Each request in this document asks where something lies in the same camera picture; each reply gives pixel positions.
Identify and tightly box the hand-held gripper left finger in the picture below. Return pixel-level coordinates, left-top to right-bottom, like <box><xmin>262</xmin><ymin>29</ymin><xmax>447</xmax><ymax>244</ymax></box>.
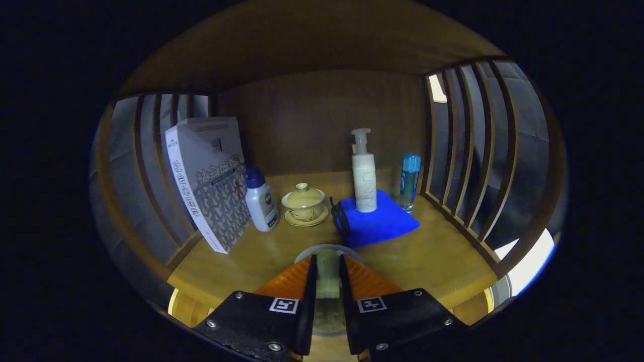
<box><xmin>191</xmin><ymin>254</ymin><xmax>318</xmax><ymax>362</ymax></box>

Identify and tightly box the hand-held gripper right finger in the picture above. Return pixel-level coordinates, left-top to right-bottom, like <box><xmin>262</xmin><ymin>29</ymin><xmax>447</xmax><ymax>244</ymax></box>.
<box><xmin>338</xmin><ymin>254</ymin><xmax>471</xmax><ymax>362</ymax></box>

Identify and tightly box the green ornament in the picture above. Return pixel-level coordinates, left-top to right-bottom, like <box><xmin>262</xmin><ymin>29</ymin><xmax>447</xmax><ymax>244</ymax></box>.
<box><xmin>294</xmin><ymin>244</ymin><xmax>363</xmax><ymax>335</ymax></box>

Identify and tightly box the wooden countertop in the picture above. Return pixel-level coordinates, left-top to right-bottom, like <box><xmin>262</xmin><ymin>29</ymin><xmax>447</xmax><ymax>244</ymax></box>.
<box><xmin>166</xmin><ymin>170</ymin><xmax>499</xmax><ymax>310</ymax></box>

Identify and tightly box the wooden cabinet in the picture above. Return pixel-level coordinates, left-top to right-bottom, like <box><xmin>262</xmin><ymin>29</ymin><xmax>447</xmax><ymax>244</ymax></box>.
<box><xmin>91</xmin><ymin>0</ymin><xmax>569</xmax><ymax>332</ymax></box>

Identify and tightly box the folded blue cloth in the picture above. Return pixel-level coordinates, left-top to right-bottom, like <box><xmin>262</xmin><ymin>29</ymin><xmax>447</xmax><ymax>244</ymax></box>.
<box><xmin>330</xmin><ymin>190</ymin><xmax>421</xmax><ymax>248</ymax></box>

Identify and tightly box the yellow lidded tea cup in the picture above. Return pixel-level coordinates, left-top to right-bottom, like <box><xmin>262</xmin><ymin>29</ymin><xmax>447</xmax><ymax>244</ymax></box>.
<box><xmin>281</xmin><ymin>183</ymin><xmax>330</xmax><ymax>227</ymax></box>

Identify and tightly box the white bottle with blue cap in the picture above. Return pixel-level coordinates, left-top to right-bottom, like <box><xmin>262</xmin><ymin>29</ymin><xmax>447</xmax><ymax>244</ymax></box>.
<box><xmin>244</xmin><ymin>167</ymin><xmax>280</xmax><ymax>232</ymax></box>

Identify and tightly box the white pump bottle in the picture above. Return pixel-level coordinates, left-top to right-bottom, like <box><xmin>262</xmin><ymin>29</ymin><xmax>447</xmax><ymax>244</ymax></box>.
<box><xmin>351</xmin><ymin>128</ymin><xmax>378</xmax><ymax>213</ymax></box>

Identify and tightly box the clear blue bottle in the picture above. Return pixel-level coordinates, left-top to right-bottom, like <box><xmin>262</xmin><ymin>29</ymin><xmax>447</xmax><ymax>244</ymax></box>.
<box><xmin>400</xmin><ymin>153</ymin><xmax>422</xmax><ymax>214</ymax></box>

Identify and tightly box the white patterned book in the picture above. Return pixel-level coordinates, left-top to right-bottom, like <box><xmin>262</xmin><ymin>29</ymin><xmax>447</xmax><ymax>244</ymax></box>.
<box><xmin>165</xmin><ymin>117</ymin><xmax>252</xmax><ymax>254</ymax></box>

